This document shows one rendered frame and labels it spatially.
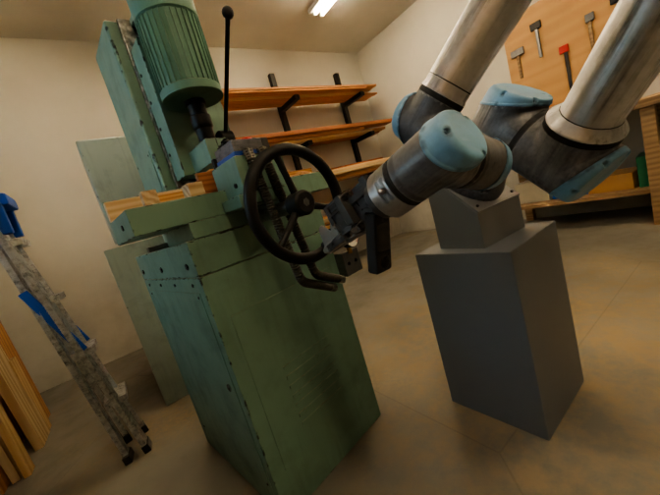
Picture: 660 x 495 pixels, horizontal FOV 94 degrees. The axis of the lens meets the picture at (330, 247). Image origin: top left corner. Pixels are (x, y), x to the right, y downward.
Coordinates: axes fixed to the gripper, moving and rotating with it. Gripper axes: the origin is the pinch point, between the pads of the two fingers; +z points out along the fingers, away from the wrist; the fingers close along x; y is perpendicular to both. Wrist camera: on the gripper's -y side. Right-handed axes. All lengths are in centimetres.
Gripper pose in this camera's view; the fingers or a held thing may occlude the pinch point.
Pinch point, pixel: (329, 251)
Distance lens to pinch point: 69.0
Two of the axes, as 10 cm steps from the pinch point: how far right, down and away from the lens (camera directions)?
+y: -5.0, -8.6, 1.1
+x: -6.8, 3.1, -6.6
